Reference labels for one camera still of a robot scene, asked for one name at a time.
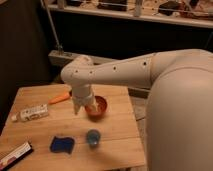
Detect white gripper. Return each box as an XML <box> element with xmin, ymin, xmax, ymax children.
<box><xmin>72</xmin><ymin>84</ymin><xmax>98</xmax><ymax>115</ymax></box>

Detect clear plastic bottle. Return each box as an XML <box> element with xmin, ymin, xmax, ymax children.
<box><xmin>11</xmin><ymin>104</ymin><xmax>49</xmax><ymax>122</ymax></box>

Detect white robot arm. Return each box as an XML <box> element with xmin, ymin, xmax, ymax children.
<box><xmin>61</xmin><ymin>49</ymin><xmax>213</xmax><ymax>171</ymax></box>

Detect red ceramic bowl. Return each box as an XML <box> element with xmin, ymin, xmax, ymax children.
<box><xmin>85</xmin><ymin>96</ymin><xmax>108</xmax><ymax>119</ymax></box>

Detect orange toy carrot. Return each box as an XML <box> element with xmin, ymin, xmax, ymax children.
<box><xmin>48</xmin><ymin>91</ymin><xmax>72</xmax><ymax>105</ymax></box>

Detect blue glass cup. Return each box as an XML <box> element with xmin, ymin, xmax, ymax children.
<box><xmin>86</xmin><ymin>129</ymin><xmax>101</xmax><ymax>148</ymax></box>

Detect wooden table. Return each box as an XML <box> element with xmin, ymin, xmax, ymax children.
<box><xmin>0</xmin><ymin>85</ymin><xmax>146</xmax><ymax>171</ymax></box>

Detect blue sponge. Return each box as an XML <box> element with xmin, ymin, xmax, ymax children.
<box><xmin>49</xmin><ymin>137</ymin><xmax>75</xmax><ymax>154</ymax></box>

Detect grey baseboard beam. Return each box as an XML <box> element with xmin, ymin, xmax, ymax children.
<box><xmin>48</xmin><ymin>50</ymin><xmax>149</xmax><ymax>98</ymax></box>

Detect metal pole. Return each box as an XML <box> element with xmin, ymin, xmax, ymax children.
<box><xmin>41</xmin><ymin>0</ymin><xmax>63</xmax><ymax>54</ymax></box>

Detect black and white box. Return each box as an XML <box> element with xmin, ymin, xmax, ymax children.
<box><xmin>0</xmin><ymin>142</ymin><xmax>33</xmax><ymax>171</ymax></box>

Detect white shelf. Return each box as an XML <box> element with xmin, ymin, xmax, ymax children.
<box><xmin>43</xmin><ymin>0</ymin><xmax>213</xmax><ymax>29</ymax></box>

